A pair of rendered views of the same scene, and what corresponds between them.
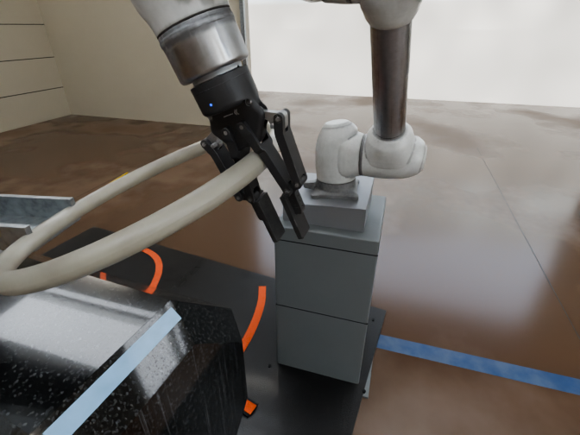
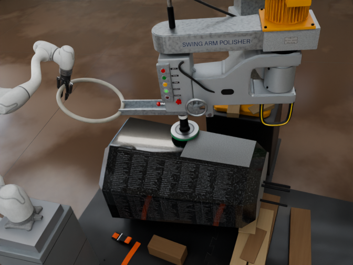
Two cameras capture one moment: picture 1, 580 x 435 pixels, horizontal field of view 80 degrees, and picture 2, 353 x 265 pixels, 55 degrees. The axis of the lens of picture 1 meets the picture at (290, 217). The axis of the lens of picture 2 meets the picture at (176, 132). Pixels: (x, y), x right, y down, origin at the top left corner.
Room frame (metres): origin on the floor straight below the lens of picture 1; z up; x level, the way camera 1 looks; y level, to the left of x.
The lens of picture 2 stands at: (2.60, 0.92, 2.62)
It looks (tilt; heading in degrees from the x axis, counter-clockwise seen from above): 41 degrees down; 183
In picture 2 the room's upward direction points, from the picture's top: 8 degrees counter-clockwise
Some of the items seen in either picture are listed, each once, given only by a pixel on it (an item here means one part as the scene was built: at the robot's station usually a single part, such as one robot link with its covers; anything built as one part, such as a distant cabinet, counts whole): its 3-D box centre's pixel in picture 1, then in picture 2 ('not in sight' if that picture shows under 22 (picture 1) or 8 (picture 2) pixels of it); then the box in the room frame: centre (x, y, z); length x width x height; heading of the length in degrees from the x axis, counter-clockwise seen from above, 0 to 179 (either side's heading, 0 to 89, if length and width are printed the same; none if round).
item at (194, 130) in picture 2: not in sight; (184, 129); (0.63, 0.89, 0.92); 0.21 x 0.21 x 0.01
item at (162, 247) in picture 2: not in sight; (167, 250); (1.12, 0.64, 0.07); 0.30 x 0.12 x 0.12; 62
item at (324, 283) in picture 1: (329, 284); (50, 256); (1.27, -0.19, 0.40); 0.50 x 0.50 x 0.80; 73
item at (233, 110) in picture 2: not in sight; (234, 108); (0.28, 1.32, 0.81); 0.20 x 0.10 x 0.05; 164
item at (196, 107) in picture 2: not in sight; (196, 104); (0.76, 0.99, 1.25); 0.15 x 0.10 x 0.15; 82
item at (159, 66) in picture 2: not in sight; (165, 83); (0.73, 0.80, 1.42); 0.08 x 0.03 x 0.28; 82
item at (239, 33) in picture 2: not in sight; (230, 36); (0.68, 1.23, 1.66); 0.96 x 0.25 x 0.17; 82
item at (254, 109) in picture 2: not in sight; (261, 105); (0.30, 1.55, 0.80); 0.20 x 0.10 x 0.05; 106
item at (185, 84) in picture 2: not in sight; (190, 79); (0.64, 0.97, 1.37); 0.36 x 0.22 x 0.45; 82
